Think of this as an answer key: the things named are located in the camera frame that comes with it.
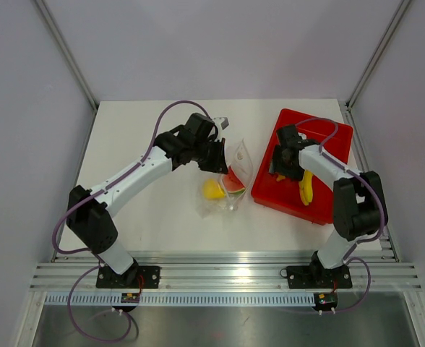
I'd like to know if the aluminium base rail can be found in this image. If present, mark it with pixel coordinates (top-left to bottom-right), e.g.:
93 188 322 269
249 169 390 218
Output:
30 250 422 292

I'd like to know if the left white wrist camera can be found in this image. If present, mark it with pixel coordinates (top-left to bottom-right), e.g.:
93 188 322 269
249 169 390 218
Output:
213 117 230 131

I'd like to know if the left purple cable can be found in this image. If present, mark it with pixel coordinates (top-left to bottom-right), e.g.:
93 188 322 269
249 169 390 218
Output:
51 100 217 343

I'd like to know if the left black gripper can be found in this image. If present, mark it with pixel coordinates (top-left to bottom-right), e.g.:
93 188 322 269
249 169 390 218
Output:
192 137 228 174

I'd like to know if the watermelon slice toy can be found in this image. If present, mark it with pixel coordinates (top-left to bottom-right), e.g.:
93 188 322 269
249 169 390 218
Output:
221 166 246 194

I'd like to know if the yellow pear toy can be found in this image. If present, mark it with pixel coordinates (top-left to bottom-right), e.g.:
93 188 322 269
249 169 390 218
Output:
202 179 226 200

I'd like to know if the white slotted cable duct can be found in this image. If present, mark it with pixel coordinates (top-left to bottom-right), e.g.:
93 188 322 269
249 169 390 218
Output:
45 292 315 307

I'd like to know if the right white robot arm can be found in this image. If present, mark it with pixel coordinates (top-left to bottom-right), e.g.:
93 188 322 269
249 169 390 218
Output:
270 124 387 289

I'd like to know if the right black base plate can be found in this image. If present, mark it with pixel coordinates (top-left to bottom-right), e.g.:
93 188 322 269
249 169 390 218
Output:
285 265 353 289

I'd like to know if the yellow banana bunch toy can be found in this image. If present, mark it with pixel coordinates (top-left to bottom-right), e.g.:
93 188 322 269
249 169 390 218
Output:
299 170 314 206

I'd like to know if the aluminium frame post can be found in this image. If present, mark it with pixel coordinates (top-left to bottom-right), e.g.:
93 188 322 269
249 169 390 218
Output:
31 0 99 114
345 0 413 111

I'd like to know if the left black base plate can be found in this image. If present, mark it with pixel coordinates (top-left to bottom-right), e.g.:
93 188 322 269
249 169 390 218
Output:
95 265 161 289

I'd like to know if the left aluminium frame post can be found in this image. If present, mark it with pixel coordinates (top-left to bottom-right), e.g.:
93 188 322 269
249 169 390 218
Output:
31 0 99 114

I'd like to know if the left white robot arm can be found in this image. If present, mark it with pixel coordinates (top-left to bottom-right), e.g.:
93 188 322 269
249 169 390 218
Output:
66 113 228 288

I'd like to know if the red plastic tray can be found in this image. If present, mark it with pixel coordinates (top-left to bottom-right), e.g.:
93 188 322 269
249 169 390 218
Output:
251 108 335 225

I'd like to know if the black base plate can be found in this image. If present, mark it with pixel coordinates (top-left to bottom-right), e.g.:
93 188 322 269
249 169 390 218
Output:
285 265 353 289
95 265 161 289

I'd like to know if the clear zip top bag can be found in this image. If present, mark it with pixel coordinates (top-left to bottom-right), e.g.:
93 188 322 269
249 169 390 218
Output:
195 139 254 218

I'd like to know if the right aluminium frame post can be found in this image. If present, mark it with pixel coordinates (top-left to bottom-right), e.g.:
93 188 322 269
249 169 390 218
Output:
345 0 413 111

